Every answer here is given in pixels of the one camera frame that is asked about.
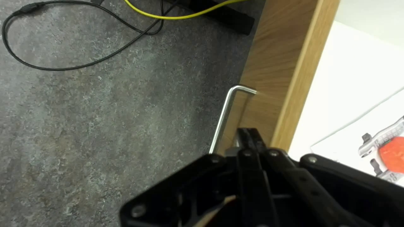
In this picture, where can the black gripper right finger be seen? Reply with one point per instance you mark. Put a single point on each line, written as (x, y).
(336, 193)

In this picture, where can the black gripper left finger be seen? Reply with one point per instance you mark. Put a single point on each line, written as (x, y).
(189, 197)

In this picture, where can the wooden drawer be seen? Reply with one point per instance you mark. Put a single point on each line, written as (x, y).
(285, 63)

